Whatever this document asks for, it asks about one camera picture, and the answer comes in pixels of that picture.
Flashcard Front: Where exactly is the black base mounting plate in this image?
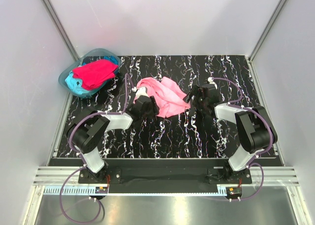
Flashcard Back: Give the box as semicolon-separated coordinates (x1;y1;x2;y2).
78;159;252;194

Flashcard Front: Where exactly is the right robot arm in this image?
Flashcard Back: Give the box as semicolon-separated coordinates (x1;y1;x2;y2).
183;82;278;184

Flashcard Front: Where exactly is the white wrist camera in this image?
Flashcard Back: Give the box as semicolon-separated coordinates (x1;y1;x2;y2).
131;87;148;99
207;77;218;89

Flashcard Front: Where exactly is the right aluminium corner post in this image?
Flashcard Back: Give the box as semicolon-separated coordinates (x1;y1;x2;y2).
248;0;288;62

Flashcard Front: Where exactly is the left aluminium corner post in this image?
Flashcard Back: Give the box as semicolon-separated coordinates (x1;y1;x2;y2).
41;0;80;61

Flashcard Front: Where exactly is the white slotted cable duct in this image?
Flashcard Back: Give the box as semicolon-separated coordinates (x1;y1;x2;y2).
43;186;109;196

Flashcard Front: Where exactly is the translucent blue plastic basket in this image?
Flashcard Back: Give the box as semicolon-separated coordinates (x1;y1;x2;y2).
58;48;121;98

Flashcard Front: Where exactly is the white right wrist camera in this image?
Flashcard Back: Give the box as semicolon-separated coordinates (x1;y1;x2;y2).
207;77;218;89

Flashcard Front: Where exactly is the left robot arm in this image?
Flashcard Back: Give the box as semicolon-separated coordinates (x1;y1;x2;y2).
66;95;159;184

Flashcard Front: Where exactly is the pink t shirt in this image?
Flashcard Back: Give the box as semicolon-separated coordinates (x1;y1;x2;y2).
136;77;190;118

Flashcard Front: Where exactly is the magenta t shirt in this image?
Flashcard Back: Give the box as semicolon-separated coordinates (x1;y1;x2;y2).
72;59;119;91

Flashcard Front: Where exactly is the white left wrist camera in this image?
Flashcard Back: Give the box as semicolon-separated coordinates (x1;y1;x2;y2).
131;87;148;99

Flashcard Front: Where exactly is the teal blue t shirt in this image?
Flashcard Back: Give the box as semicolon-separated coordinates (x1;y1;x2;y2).
65;56;119;97

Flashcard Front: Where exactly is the aluminium corner post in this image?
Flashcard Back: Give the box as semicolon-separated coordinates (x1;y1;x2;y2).
248;0;288;62
41;0;80;61

